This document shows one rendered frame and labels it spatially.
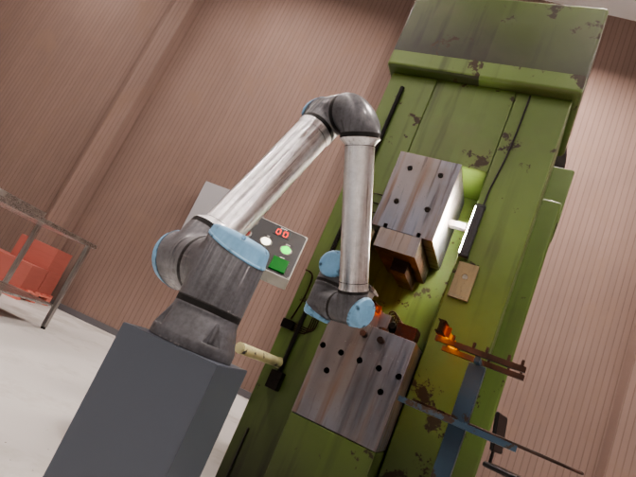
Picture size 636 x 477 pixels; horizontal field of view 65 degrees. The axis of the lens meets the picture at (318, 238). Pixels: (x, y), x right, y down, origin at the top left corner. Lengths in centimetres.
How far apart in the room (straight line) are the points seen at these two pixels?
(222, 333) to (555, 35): 234
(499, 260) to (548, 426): 424
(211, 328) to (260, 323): 536
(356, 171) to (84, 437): 90
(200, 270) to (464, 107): 194
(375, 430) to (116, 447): 121
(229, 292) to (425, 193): 145
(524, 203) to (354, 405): 119
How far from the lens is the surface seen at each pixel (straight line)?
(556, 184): 329
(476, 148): 260
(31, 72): 962
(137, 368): 105
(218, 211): 129
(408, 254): 224
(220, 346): 106
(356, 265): 140
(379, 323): 217
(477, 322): 228
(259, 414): 243
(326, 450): 211
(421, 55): 290
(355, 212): 139
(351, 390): 209
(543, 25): 297
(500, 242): 239
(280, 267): 218
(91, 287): 742
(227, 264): 106
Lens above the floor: 67
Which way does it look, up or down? 13 degrees up
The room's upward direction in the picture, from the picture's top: 24 degrees clockwise
